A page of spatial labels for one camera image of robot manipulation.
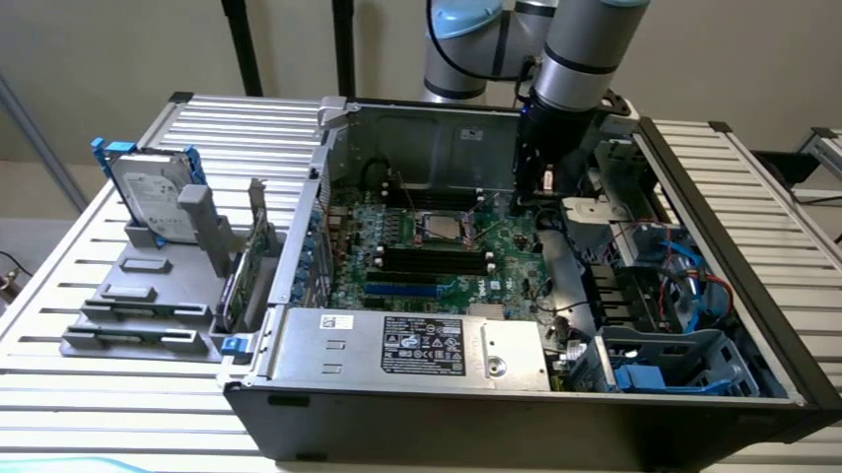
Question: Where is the grey parts rack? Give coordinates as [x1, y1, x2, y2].
[57, 183, 287, 366]

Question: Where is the black RAM slot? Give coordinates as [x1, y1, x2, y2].
[380, 252, 493, 262]
[392, 202, 487, 212]
[380, 259, 493, 268]
[392, 196, 487, 205]
[380, 246, 493, 255]
[392, 190, 487, 199]
[380, 265, 493, 275]
[392, 184, 487, 193]

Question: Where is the blue plastic disk carrier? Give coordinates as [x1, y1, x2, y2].
[90, 137, 220, 248]

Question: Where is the blue expansion slot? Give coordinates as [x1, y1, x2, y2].
[363, 284, 440, 298]

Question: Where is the CPU socket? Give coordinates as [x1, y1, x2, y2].
[415, 212, 476, 244]

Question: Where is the aluminium side table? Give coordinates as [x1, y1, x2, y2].
[790, 126, 842, 203]

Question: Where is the grey disk bay cage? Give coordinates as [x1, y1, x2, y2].
[594, 325, 762, 397]

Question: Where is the black open PC case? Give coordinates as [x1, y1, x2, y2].
[222, 95, 842, 473]

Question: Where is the grey plastic air duct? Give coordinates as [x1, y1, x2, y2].
[537, 230, 593, 317]

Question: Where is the black box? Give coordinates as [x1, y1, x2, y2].
[749, 149, 818, 186]

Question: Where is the blue data wire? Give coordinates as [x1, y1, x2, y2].
[655, 235, 710, 338]

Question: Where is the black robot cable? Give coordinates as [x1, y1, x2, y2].
[424, 29, 531, 88]

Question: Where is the green graphics card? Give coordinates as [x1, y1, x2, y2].
[215, 177, 272, 332]

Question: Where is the silver power supply unit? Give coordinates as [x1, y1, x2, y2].
[264, 306, 553, 393]

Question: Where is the black tripod pole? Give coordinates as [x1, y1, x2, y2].
[219, 0, 266, 98]
[330, 0, 358, 98]

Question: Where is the blue plastic disk bay bracket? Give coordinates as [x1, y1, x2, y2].
[613, 363, 667, 393]

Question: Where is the red wire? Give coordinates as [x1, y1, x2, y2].
[694, 273, 735, 318]

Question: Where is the silver hard disk drive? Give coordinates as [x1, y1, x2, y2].
[107, 152, 200, 243]

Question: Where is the black floor cable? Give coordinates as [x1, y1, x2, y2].
[0, 249, 37, 303]

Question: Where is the grey metal frame post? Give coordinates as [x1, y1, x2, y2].
[0, 73, 91, 214]

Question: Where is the metal socket cover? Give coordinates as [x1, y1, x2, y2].
[459, 192, 491, 243]

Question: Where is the green motherboard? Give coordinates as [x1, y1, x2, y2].
[324, 194, 565, 318]

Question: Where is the black expansion slot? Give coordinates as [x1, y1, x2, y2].
[364, 272, 438, 286]

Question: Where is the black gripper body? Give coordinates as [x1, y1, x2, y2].
[515, 96, 606, 209]

